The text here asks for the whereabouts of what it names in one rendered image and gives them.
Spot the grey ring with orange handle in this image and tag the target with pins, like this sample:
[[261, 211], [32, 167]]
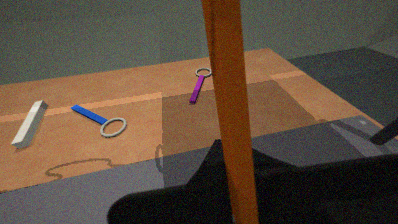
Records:
[[225, 45]]

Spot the grey rectangular bar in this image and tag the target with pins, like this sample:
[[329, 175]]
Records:
[[30, 125]]

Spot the purple flat handle with grey loop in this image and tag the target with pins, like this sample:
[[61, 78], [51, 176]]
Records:
[[198, 85]]

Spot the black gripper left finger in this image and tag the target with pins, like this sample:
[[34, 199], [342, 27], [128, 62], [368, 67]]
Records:
[[203, 200]]

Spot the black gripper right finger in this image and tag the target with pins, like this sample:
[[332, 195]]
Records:
[[287, 194]]

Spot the blue handle with grey loop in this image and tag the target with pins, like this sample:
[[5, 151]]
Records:
[[99, 120]]

